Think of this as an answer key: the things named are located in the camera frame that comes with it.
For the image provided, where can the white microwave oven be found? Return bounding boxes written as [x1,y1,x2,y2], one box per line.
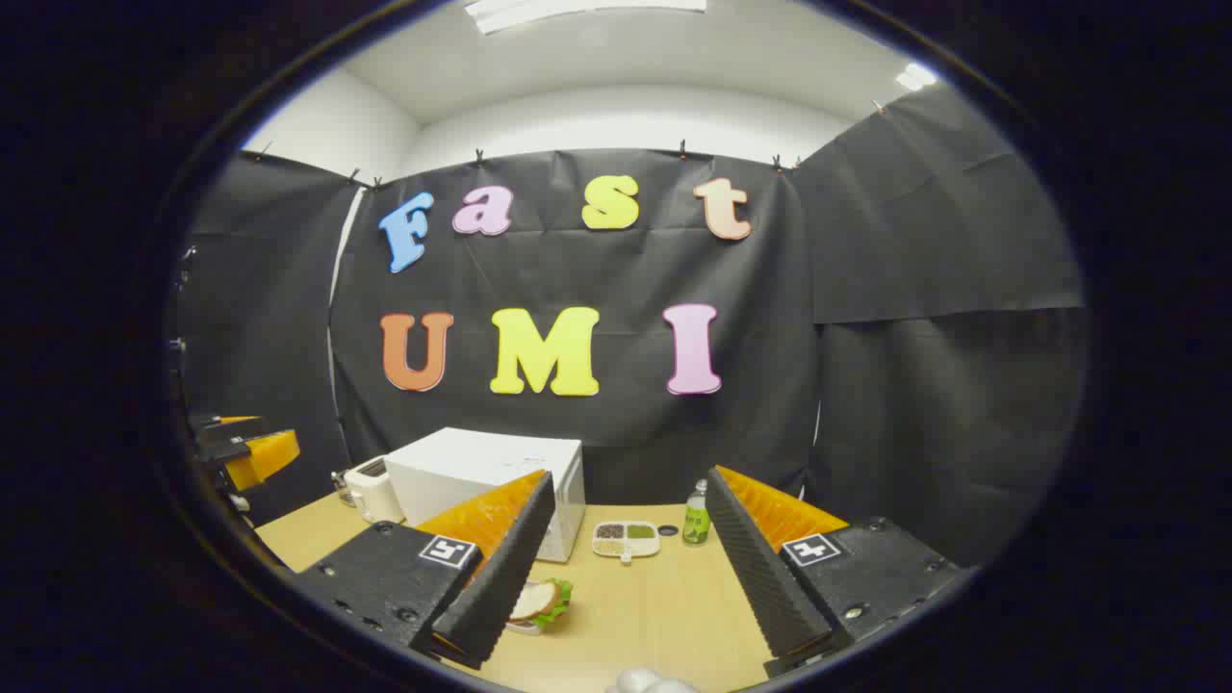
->
[385,427,586,564]

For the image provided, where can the green drink bottle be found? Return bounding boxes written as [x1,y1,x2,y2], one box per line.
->
[682,479,711,547]

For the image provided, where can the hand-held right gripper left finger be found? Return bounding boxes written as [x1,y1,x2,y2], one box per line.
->
[289,470,557,672]

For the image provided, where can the sandwich with lettuce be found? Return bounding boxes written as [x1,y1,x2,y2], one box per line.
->
[508,577,575,631]

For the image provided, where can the white toaster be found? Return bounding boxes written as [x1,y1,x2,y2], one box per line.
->
[344,455,405,526]

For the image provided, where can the black backdrop cloth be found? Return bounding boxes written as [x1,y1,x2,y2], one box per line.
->
[178,85,1089,569]

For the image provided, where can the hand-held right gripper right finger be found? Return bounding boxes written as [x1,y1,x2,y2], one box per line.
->
[705,466,968,678]

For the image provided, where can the white divided dish of beans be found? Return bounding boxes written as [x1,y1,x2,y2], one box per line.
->
[591,521,661,565]

